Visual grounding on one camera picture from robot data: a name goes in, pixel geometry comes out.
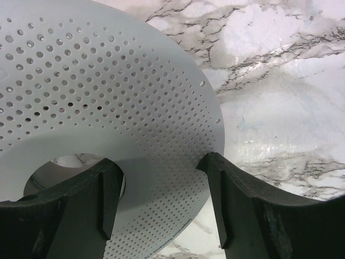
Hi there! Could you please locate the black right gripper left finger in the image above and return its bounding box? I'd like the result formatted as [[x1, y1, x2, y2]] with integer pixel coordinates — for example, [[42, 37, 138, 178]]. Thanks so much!
[[1, 159, 123, 259]]

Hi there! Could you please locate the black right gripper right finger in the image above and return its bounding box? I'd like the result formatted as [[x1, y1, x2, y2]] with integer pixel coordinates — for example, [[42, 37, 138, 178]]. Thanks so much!
[[197, 153, 344, 258]]

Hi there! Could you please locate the grey perforated cable spool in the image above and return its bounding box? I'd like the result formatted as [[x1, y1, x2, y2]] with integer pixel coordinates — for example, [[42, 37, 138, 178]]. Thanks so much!
[[1, 1, 225, 258]]

